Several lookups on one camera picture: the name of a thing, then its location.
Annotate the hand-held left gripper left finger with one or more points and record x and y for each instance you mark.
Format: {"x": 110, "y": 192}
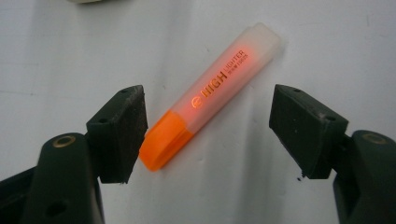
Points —
{"x": 120, "y": 137}

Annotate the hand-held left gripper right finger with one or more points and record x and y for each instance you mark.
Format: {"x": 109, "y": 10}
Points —
{"x": 303, "y": 130}

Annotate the orange highlighter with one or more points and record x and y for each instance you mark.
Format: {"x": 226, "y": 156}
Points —
{"x": 214, "y": 90}

